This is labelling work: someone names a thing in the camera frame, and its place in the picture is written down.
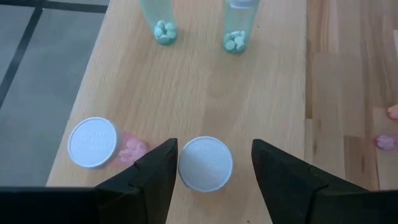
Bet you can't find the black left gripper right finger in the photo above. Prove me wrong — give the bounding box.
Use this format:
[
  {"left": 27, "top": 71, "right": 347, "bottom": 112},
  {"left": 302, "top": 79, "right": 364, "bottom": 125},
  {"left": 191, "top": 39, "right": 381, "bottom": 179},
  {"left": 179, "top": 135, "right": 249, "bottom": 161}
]
[{"left": 251, "top": 139, "right": 329, "bottom": 224}]

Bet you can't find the wooden shelf black metal frame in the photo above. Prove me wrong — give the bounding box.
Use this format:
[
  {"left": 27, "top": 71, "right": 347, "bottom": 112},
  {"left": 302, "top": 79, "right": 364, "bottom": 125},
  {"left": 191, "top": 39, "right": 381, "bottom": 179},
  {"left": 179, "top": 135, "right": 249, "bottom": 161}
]
[{"left": 45, "top": 0, "right": 308, "bottom": 224}]

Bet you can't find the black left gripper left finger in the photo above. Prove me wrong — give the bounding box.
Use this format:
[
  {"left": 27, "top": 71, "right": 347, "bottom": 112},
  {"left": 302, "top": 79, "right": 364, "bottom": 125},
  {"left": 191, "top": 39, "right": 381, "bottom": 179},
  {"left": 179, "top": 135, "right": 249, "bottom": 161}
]
[{"left": 95, "top": 138, "right": 178, "bottom": 224}]

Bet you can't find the purple pill bottle white cap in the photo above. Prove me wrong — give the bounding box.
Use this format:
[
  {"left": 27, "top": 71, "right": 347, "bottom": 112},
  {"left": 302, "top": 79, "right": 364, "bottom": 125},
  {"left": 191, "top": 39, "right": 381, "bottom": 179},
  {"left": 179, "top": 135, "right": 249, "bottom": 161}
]
[
  {"left": 374, "top": 133, "right": 398, "bottom": 152},
  {"left": 67, "top": 116, "right": 150, "bottom": 169},
  {"left": 177, "top": 136, "right": 234, "bottom": 193}
]

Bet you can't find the red pill bottle white cap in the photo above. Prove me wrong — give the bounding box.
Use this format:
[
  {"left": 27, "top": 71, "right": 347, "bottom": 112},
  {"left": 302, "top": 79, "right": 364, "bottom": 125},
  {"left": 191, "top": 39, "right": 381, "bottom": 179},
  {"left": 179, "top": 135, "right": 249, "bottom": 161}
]
[{"left": 387, "top": 104, "right": 398, "bottom": 121}]

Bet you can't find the teal pill bottle white cap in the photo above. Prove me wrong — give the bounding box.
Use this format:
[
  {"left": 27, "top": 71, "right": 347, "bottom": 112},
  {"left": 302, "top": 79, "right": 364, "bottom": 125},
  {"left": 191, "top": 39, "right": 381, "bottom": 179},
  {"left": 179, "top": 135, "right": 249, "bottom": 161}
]
[
  {"left": 222, "top": 0, "right": 262, "bottom": 55},
  {"left": 139, "top": 0, "right": 178, "bottom": 46}
]

